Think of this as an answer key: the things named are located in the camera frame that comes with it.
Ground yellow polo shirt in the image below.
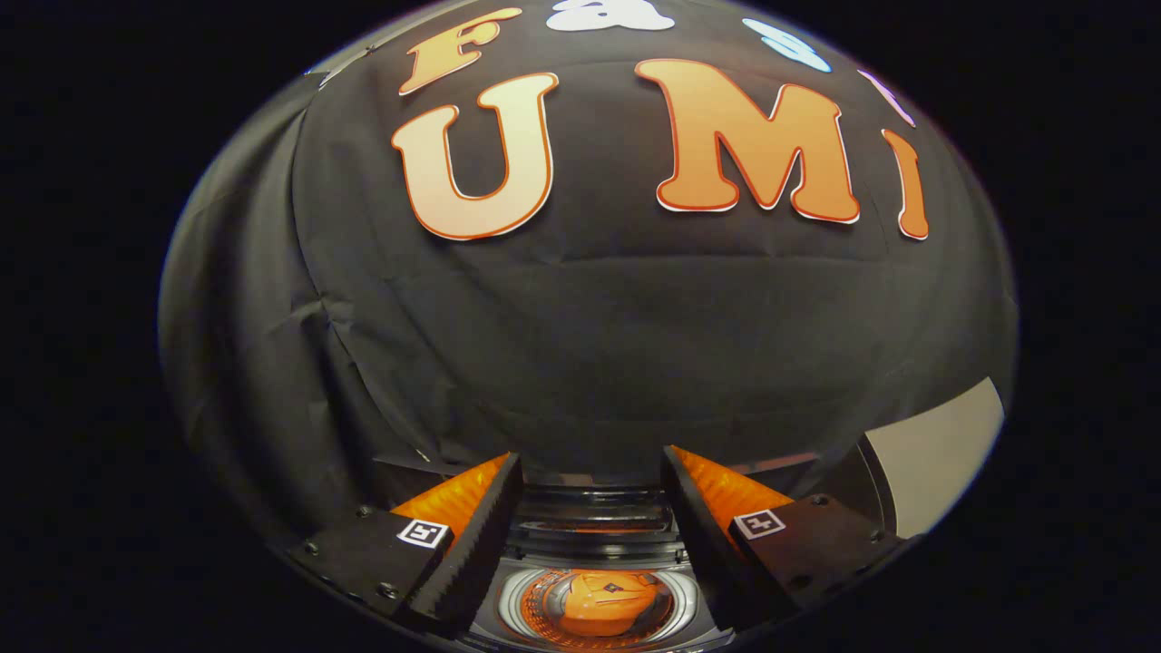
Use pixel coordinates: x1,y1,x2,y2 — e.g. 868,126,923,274
558,570,665,638

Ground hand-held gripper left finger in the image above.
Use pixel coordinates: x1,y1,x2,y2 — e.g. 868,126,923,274
288,452,524,634

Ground black backdrop cloth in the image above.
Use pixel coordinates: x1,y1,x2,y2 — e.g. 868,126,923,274
159,0,1017,545

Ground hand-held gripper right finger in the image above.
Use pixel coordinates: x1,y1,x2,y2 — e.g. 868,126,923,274
660,444,910,634

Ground washing machine with steel drum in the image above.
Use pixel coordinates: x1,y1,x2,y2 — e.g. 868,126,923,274
467,535,737,653

